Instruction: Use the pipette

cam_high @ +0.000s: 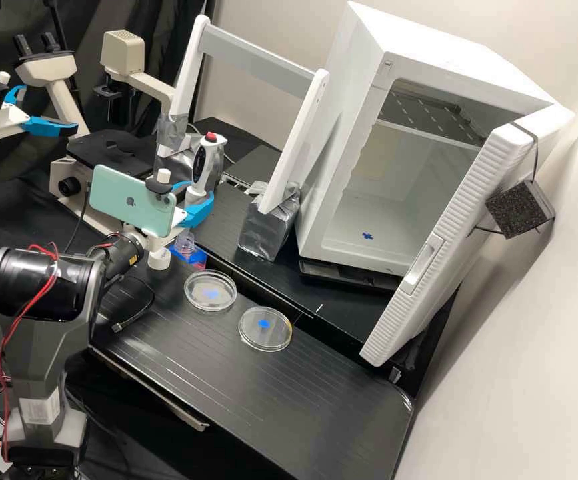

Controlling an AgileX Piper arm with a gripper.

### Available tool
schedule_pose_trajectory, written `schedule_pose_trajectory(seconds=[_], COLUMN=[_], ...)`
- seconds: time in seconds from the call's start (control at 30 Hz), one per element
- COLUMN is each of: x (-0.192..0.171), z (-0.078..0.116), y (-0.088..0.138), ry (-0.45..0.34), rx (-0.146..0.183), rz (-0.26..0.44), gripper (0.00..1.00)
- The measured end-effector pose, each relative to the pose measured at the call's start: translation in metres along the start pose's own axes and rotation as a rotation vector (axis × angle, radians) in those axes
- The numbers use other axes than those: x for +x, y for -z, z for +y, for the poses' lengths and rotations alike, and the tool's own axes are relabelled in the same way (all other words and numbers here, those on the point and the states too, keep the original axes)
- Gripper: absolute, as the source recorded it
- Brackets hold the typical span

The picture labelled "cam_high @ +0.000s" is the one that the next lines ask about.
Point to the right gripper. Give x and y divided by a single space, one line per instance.
156 242

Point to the pipette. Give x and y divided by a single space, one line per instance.
203 160

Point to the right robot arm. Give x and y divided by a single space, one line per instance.
33 325

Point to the white pipette stand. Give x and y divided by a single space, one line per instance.
288 150

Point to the cream microscope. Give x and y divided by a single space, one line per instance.
63 105

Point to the left phone holder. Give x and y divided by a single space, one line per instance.
3 77

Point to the small bottle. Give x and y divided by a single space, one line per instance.
186 242

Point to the blue bottle holder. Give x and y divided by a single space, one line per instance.
196 256

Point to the white cap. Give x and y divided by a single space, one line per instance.
160 261

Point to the petri dish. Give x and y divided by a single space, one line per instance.
210 291

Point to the petri dish lid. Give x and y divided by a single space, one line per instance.
265 330

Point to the incubator door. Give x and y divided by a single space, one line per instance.
443 240

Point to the white incubator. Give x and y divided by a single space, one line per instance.
418 65

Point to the right wrist camera phone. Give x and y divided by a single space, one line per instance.
123 197

